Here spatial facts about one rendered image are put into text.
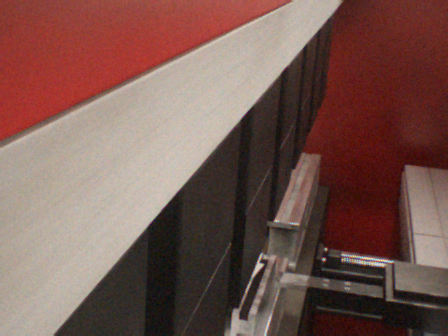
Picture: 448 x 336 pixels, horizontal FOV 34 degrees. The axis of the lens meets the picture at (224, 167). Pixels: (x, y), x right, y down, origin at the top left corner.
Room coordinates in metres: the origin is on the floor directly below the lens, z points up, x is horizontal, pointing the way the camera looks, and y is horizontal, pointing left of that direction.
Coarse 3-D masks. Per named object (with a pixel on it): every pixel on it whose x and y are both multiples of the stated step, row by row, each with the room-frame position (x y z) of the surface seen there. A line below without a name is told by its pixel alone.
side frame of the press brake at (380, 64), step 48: (384, 0) 1.77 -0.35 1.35; (432, 0) 1.75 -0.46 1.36; (336, 48) 1.79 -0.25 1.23; (384, 48) 1.77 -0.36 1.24; (432, 48) 1.75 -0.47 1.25; (336, 96) 1.79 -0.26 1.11; (384, 96) 1.77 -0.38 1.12; (432, 96) 1.75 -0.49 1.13; (336, 144) 1.79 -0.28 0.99; (384, 144) 1.77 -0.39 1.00; (432, 144) 1.75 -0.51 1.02; (336, 192) 1.78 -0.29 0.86; (384, 192) 1.76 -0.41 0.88; (336, 240) 1.78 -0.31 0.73; (384, 240) 1.76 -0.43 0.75
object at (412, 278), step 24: (408, 264) 0.95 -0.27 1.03; (288, 288) 0.93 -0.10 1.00; (312, 288) 0.92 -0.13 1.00; (336, 288) 0.92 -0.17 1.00; (360, 288) 0.93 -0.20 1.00; (384, 288) 0.91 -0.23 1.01; (408, 288) 0.87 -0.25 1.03; (432, 288) 0.88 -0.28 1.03; (384, 312) 0.86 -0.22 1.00; (408, 312) 0.86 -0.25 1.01; (432, 312) 0.85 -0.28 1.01
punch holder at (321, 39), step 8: (320, 32) 1.11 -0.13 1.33; (320, 40) 1.12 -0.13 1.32; (320, 48) 1.14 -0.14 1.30; (320, 56) 1.16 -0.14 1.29; (320, 64) 1.19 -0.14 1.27; (320, 72) 1.22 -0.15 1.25; (320, 80) 1.23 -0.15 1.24; (312, 88) 1.11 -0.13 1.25; (312, 96) 1.11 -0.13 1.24; (312, 104) 1.11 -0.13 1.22; (312, 112) 1.12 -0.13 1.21; (312, 120) 1.14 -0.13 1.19
